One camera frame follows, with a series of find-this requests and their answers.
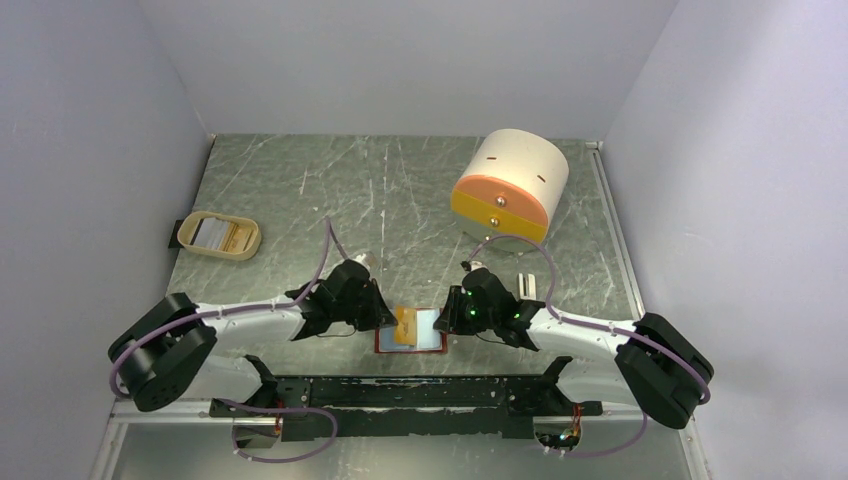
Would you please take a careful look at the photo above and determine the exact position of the red leather card holder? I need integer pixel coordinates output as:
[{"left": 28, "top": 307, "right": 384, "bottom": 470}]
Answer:
[{"left": 374, "top": 308, "right": 448, "bottom": 354}]

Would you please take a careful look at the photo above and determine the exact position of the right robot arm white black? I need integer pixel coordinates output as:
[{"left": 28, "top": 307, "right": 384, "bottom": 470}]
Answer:
[{"left": 434, "top": 268, "right": 714, "bottom": 429}]

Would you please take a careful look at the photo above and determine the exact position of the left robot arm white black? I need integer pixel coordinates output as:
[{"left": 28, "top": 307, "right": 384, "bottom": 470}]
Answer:
[{"left": 107, "top": 259, "right": 397, "bottom": 416}]

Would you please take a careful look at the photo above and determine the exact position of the stack of credit cards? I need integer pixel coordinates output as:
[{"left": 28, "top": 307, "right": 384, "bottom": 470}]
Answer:
[{"left": 190, "top": 217, "right": 255, "bottom": 254}]

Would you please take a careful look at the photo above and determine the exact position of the gold metal card tray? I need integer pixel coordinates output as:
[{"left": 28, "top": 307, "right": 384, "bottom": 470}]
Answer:
[{"left": 169, "top": 211, "right": 262, "bottom": 261}]

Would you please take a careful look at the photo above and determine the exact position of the black card beside tray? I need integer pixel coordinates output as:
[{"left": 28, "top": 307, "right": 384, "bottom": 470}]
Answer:
[{"left": 168, "top": 219, "right": 184, "bottom": 249}]

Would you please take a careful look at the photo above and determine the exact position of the cream cylindrical drawer box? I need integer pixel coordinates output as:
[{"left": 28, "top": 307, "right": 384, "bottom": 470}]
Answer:
[{"left": 450, "top": 128, "right": 570, "bottom": 253}]

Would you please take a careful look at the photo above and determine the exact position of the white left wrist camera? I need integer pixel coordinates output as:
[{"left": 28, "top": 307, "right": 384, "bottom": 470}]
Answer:
[{"left": 352, "top": 251, "right": 380, "bottom": 271}]

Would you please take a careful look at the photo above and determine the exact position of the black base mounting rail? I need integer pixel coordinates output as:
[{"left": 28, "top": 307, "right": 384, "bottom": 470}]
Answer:
[{"left": 209, "top": 374, "right": 602, "bottom": 442}]

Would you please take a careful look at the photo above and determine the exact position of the aluminium frame rail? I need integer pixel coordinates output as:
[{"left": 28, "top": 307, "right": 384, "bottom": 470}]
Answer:
[{"left": 105, "top": 376, "right": 690, "bottom": 425}]

